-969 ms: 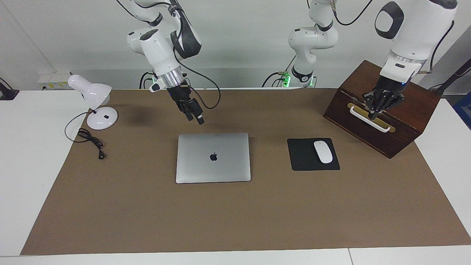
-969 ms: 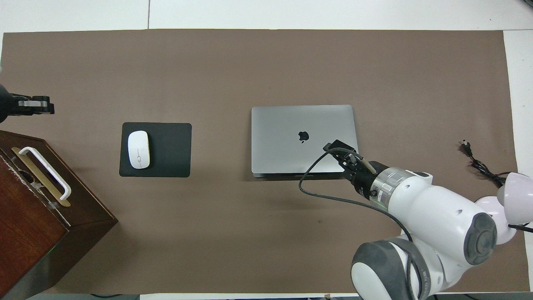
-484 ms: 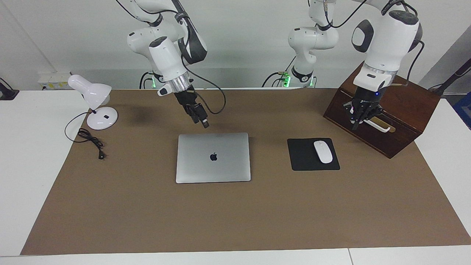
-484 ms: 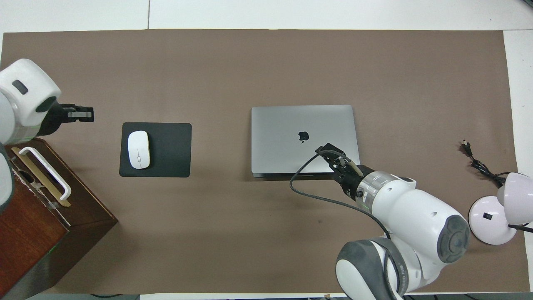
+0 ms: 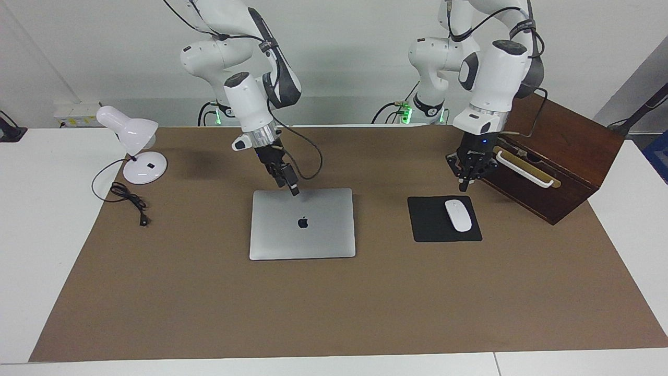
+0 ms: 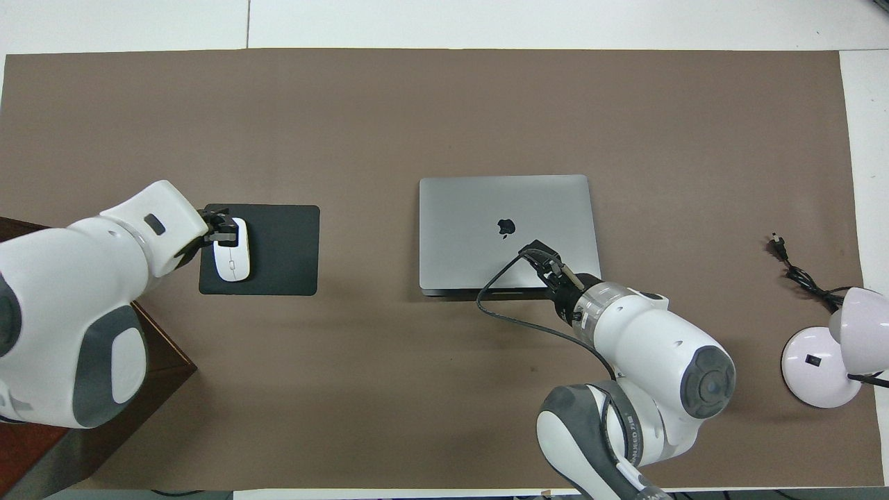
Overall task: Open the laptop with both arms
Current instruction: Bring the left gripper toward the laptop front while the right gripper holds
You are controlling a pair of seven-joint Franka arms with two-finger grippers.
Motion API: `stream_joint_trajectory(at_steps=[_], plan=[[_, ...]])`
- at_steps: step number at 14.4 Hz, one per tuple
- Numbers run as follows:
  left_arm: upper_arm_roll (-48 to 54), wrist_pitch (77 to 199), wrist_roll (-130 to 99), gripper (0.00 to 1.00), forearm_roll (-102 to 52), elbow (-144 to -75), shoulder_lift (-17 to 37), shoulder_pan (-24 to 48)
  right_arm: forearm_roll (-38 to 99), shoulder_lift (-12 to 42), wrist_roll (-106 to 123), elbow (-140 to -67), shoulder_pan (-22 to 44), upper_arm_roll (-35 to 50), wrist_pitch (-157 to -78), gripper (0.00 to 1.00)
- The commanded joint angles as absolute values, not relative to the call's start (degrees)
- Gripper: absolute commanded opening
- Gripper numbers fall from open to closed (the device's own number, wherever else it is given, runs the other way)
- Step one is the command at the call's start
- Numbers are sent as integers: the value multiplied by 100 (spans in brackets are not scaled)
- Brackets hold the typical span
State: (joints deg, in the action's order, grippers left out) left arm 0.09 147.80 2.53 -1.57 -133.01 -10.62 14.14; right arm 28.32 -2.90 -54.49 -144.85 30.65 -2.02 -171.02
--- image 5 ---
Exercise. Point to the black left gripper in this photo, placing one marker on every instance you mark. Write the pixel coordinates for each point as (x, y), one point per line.
(475, 154)

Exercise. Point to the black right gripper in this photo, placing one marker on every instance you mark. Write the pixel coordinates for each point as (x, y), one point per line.
(272, 155)

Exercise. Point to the silver laptop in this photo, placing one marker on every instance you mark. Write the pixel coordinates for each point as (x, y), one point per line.
(302, 235)

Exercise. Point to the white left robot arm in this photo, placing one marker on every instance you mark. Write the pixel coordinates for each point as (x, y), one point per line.
(496, 78)

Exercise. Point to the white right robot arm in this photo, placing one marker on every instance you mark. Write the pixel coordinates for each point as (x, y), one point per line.
(245, 99)

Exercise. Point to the white computer mouse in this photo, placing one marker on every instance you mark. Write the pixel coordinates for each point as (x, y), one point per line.
(458, 215)

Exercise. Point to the black mouse pad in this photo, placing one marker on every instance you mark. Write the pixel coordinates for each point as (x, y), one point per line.
(428, 224)

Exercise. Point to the dark wooden box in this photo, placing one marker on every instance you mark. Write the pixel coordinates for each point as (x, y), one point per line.
(574, 156)

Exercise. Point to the brown table mat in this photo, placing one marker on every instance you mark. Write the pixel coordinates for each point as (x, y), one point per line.
(334, 303)

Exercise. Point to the white desk lamp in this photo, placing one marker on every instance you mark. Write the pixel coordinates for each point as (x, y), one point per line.
(138, 130)

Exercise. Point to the black stand pole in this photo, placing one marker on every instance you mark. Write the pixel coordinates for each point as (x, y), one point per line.
(644, 109)

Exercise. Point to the blue crate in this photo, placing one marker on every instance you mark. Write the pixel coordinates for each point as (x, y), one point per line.
(658, 156)

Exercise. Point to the white power strip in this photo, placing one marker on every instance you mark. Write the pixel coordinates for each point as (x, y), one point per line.
(73, 112)

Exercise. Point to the black clamp mount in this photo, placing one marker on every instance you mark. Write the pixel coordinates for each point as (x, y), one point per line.
(10, 133)

